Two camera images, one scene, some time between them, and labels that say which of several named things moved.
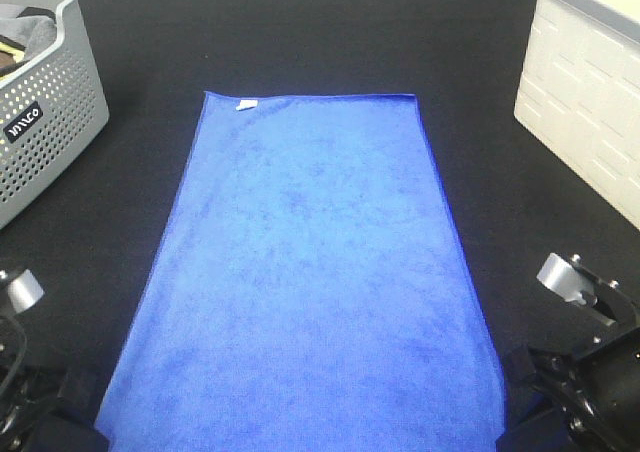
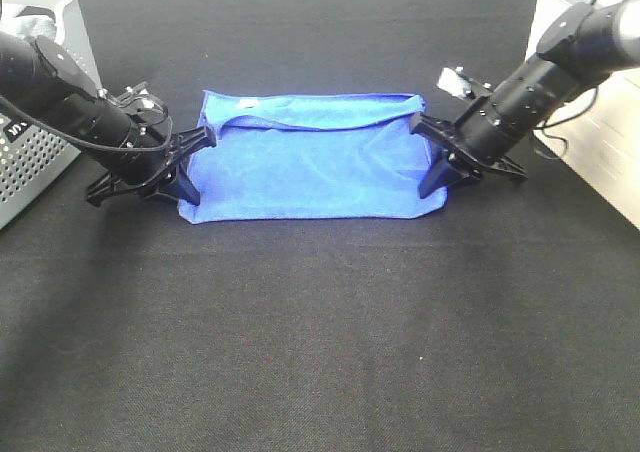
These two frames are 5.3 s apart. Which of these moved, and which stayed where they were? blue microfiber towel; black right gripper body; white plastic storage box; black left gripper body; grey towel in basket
Moved: blue microfiber towel; black right gripper body; black left gripper body
Stayed: grey towel in basket; white plastic storage box
